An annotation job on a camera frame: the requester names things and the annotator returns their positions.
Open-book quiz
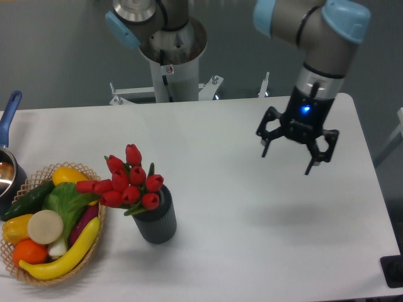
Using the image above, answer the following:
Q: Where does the dark grey ribbed vase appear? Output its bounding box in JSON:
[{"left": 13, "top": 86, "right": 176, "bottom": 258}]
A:
[{"left": 132, "top": 185, "right": 177, "bottom": 244}]

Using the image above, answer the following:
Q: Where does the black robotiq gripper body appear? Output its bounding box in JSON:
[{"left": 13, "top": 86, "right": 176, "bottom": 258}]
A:
[{"left": 280, "top": 85, "right": 335, "bottom": 145}]

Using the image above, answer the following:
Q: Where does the beige round disc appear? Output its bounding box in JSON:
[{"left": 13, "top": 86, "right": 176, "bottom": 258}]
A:
[{"left": 27, "top": 210, "right": 64, "bottom": 245}]

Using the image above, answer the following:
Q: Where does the yellow bell pepper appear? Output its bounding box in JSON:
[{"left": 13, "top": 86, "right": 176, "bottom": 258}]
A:
[{"left": 2, "top": 214, "right": 33, "bottom": 245}]

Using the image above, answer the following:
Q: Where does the blue handled saucepan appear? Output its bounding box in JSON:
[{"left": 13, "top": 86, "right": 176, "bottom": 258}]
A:
[{"left": 1, "top": 91, "right": 26, "bottom": 215}]

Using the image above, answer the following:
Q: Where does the yellow banana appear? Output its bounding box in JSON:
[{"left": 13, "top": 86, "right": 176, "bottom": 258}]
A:
[{"left": 19, "top": 217, "right": 101, "bottom": 281}]

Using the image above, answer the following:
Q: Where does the red tulip bouquet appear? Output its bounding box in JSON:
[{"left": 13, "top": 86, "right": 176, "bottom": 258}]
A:
[{"left": 76, "top": 143, "right": 164, "bottom": 216}]

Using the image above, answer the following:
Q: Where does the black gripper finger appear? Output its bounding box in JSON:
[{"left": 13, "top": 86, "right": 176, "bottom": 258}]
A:
[
  {"left": 255, "top": 106, "right": 286, "bottom": 158},
  {"left": 304, "top": 128, "right": 340, "bottom": 176}
]

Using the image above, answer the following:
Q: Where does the white frame at right edge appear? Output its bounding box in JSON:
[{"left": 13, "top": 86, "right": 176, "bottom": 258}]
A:
[{"left": 372, "top": 108, "right": 403, "bottom": 168}]

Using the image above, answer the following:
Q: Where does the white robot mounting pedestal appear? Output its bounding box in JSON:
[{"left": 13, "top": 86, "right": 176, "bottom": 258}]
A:
[{"left": 108, "top": 56, "right": 271, "bottom": 106}]

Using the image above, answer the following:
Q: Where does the orange fruit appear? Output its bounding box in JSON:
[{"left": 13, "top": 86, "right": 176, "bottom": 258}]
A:
[{"left": 13, "top": 239, "right": 48, "bottom": 267}]

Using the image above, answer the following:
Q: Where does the green cucumber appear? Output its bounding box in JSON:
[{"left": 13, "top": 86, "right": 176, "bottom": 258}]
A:
[{"left": 1, "top": 181, "right": 55, "bottom": 221}]

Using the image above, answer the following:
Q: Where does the purple eggplant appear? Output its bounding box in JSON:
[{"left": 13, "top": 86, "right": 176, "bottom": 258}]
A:
[{"left": 69, "top": 205, "right": 99, "bottom": 247}]

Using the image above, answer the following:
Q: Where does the black device at table edge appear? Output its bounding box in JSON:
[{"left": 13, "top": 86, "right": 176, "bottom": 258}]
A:
[{"left": 380, "top": 255, "right": 402, "bottom": 288}]

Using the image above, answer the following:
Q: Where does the green bok choy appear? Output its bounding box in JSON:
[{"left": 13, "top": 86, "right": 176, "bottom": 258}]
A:
[{"left": 42, "top": 182, "right": 99, "bottom": 260}]

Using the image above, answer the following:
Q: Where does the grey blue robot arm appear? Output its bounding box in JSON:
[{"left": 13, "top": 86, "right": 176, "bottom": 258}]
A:
[{"left": 105, "top": 1, "right": 371, "bottom": 166}]

